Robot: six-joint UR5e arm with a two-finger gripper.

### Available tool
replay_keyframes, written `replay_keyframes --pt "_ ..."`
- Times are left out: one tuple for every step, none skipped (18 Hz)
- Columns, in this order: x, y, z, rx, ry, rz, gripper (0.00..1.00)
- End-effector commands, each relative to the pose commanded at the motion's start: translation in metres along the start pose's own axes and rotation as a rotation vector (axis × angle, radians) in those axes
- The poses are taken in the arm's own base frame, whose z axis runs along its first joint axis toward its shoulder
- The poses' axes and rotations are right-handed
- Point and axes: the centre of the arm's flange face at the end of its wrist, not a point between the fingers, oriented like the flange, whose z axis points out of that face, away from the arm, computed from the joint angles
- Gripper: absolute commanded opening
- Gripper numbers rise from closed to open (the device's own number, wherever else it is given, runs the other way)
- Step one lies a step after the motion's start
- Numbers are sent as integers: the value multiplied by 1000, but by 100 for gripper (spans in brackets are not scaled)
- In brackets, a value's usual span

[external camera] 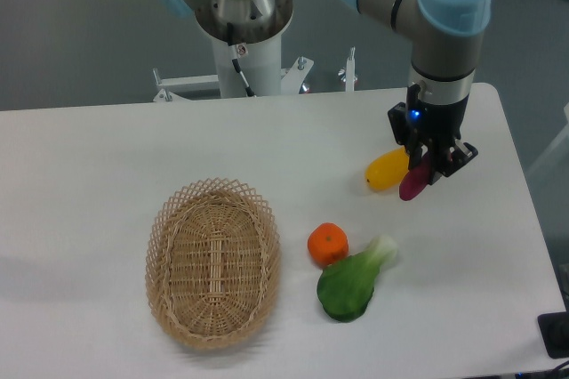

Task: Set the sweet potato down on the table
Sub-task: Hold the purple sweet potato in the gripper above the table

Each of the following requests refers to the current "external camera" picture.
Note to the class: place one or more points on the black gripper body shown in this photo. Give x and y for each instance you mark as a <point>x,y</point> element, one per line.
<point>440,124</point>

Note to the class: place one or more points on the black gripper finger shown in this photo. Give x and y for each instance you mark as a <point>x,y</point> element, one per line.
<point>414,148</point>
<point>446,161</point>

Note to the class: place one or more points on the purple sweet potato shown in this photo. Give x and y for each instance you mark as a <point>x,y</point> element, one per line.
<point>416,180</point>

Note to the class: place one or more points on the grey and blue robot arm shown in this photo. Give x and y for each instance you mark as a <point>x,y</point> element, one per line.
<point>446,36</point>

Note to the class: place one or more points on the yellow mango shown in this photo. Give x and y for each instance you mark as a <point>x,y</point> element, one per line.
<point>387,170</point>

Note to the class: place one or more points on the orange tangerine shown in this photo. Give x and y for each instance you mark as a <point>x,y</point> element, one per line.
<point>327,244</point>

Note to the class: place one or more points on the green bok choy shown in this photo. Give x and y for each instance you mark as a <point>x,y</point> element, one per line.
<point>345,288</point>

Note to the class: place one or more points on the black device at table edge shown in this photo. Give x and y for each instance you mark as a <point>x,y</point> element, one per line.
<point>554,333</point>

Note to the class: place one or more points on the woven wicker basket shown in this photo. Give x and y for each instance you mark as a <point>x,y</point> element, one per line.
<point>213,264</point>

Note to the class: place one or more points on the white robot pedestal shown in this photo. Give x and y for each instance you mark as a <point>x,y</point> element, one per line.
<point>259,62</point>

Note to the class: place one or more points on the white metal base frame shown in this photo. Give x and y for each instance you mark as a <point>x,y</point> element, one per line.
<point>293,81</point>

